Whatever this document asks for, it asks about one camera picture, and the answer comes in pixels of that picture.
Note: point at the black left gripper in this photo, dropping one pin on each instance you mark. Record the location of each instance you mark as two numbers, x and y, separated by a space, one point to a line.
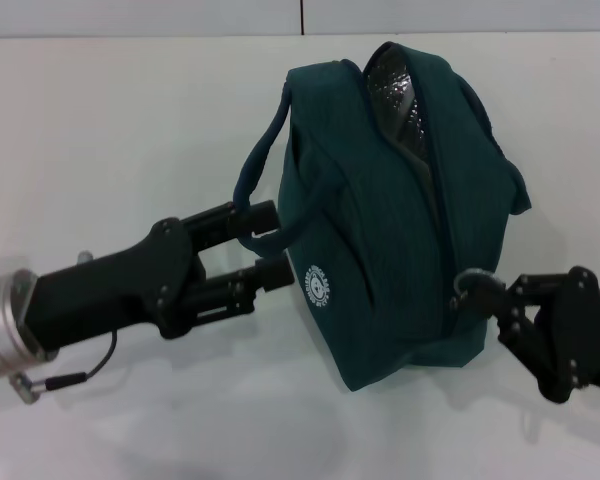
110 290

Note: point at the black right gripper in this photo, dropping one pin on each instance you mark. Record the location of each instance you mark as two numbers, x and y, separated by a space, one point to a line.
580 325

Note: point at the dark teal insulated lunch bag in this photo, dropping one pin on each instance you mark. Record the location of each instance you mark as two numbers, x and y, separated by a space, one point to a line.
380 215

